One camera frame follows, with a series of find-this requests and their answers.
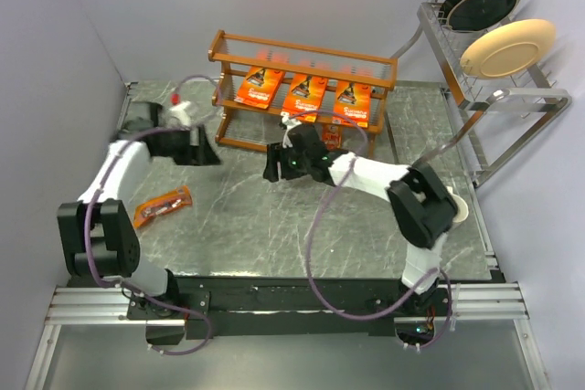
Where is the aluminium frame rail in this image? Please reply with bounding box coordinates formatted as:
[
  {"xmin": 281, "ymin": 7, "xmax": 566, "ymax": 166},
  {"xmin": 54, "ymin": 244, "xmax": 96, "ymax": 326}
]
[{"xmin": 27, "ymin": 87, "xmax": 549, "ymax": 389}]

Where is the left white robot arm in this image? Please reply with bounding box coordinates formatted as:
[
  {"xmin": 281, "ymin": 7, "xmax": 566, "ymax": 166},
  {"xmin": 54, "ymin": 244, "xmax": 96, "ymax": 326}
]
[{"xmin": 57, "ymin": 100, "xmax": 221, "ymax": 319}]

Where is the black plate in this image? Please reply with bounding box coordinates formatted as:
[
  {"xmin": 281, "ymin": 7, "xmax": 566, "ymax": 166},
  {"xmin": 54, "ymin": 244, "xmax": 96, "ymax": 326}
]
[{"xmin": 438, "ymin": 0, "xmax": 520, "ymax": 32}]

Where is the purple cable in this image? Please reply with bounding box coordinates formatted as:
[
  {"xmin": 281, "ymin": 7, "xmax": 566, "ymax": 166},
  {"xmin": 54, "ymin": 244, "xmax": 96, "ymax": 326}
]
[
  {"xmin": 279, "ymin": 110, "xmax": 454, "ymax": 351},
  {"xmin": 82, "ymin": 74, "xmax": 225, "ymax": 358}
]

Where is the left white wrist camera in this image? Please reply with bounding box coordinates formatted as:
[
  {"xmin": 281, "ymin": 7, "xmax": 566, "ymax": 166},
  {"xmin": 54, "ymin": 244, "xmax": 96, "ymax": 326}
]
[{"xmin": 165, "ymin": 93, "xmax": 198, "ymax": 127}]

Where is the white mug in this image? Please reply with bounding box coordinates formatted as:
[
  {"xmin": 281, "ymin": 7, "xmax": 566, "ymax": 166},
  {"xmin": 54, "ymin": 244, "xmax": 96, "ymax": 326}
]
[{"xmin": 447, "ymin": 186, "xmax": 469, "ymax": 228}]

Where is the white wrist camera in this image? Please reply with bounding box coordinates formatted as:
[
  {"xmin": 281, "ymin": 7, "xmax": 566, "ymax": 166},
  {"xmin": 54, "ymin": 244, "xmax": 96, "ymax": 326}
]
[
  {"xmin": 279, "ymin": 115, "xmax": 302, "ymax": 131},
  {"xmin": 165, "ymin": 93, "xmax": 198, "ymax": 127}
]

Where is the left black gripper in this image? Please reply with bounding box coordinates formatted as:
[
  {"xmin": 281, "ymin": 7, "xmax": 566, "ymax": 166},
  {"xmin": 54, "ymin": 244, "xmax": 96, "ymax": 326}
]
[{"xmin": 154, "ymin": 124, "xmax": 219, "ymax": 167}]

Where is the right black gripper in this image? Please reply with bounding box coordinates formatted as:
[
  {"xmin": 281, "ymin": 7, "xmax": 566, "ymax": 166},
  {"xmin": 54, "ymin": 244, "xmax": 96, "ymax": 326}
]
[{"xmin": 262, "ymin": 143, "xmax": 312, "ymax": 184}]

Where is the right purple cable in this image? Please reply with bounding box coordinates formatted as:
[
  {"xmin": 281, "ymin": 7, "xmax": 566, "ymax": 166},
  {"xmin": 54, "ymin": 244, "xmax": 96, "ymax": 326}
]
[{"xmin": 279, "ymin": 110, "xmax": 454, "ymax": 351}]

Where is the black base beam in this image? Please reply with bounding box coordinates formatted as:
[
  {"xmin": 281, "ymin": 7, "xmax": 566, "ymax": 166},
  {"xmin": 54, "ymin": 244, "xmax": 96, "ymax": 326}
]
[{"xmin": 122, "ymin": 271, "xmax": 453, "ymax": 340}]

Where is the orange blister pack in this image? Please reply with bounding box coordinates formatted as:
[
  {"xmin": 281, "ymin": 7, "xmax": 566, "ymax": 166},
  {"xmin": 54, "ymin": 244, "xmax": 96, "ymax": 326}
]
[
  {"xmin": 322, "ymin": 124, "xmax": 343, "ymax": 151},
  {"xmin": 133, "ymin": 185, "xmax": 193, "ymax": 228}
]

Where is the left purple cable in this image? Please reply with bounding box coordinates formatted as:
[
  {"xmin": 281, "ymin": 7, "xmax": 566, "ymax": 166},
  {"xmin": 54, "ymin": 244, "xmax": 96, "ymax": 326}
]
[{"xmin": 82, "ymin": 74, "xmax": 225, "ymax": 358}]

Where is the orange razor box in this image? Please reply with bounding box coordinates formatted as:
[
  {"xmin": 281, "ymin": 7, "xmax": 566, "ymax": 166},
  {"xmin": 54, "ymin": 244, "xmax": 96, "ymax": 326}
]
[
  {"xmin": 234, "ymin": 67, "xmax": 285, "ymax": 110},
  {"xmin": 281, "ymin": 73, "xmax": 328, "ymax": 116},
  {"xmin": 332, "ymin": 81, "xmax": 372, "ymax": 129}
]

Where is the orange wooden shelf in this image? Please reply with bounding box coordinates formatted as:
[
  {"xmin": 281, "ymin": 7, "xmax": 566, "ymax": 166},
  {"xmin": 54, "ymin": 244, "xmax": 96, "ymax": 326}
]
[{"xmin": 207, "ymin": 30, "xmax": 398, "ymax": 155}]

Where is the beige plate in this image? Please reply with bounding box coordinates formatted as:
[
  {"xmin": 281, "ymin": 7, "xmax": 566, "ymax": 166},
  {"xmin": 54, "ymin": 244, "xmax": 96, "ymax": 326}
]
[{"xmin": 460, "ymin": 18, "xmax": 557, "ymax": 79}]

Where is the metal dish rack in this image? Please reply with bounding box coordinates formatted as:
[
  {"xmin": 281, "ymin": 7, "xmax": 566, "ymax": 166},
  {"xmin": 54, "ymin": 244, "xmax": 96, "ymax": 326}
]
[{"xmin": 392, "ymin": 0, "xmax": 572, "ymax": 188}]

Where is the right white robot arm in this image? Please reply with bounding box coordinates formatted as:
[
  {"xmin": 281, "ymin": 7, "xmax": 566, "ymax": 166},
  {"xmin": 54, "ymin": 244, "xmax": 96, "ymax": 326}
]
[{"xmin": 263, "ymin": 124, "xmax": 469, "ymax": 315}]

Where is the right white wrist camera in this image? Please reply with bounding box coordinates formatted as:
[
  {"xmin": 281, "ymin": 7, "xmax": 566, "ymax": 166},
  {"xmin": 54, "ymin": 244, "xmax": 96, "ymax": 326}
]
[{"xmin": 279, "ymin": 115, "xmax": 302, "ymax": 131}]

